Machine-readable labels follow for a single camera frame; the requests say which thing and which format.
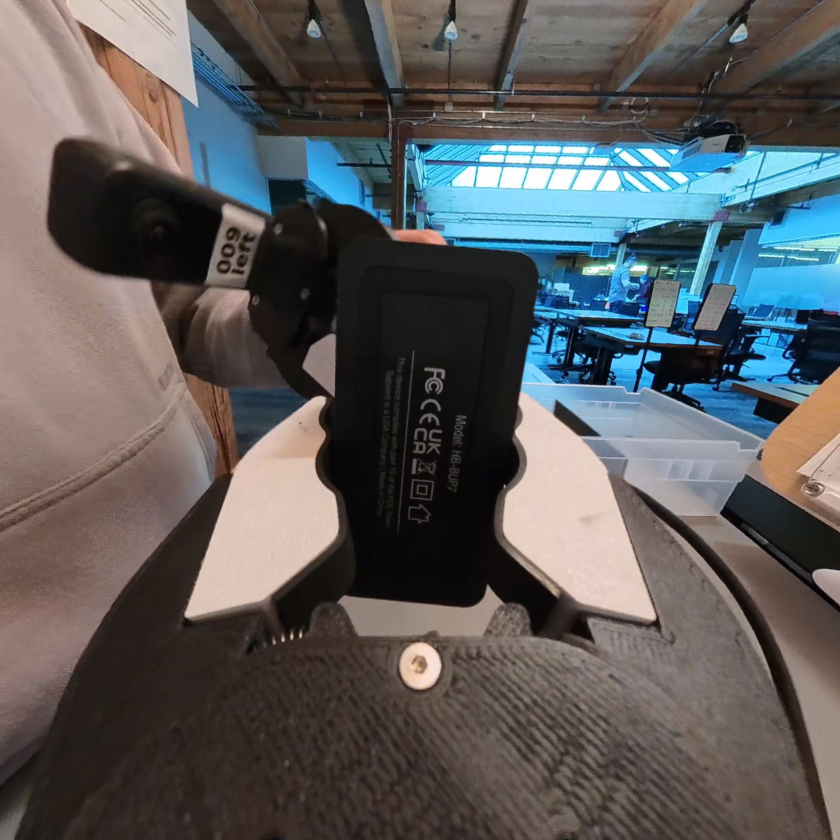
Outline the standing whiteboard sign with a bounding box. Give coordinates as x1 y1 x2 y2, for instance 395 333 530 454
644 280 682 329
693 283 738 333

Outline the wooden work table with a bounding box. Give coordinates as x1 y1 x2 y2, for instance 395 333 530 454
579 325 724 389

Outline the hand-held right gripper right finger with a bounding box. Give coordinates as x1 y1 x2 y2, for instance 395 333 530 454
491 394 658 635

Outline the ceiling projector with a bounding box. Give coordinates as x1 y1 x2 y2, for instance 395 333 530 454
669 133 750 173

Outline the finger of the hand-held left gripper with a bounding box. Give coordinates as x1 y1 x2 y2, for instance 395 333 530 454
303 336 337 396

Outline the white paper sheet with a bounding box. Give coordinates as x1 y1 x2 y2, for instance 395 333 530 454
66 0 200 108

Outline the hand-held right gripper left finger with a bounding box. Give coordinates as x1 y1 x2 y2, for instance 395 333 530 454
184 395 358 621

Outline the person's grey sweatshirt torso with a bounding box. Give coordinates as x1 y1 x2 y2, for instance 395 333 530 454
0 0 219 783

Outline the black usb hub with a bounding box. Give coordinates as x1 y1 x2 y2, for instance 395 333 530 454
333 238 540 608

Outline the wooden post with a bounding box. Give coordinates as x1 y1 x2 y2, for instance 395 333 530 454
82 26 239 475

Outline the wooden desk with black edge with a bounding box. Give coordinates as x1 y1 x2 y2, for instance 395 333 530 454
722 384 840 592

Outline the black office chair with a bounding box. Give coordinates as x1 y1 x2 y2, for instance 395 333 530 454
783 310 840 386
644 327 756 411

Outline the person's left forearm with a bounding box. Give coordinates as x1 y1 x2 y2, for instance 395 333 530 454
154 283 290 390

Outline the clear plastic bin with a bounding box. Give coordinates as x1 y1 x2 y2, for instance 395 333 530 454
521 382 766 519

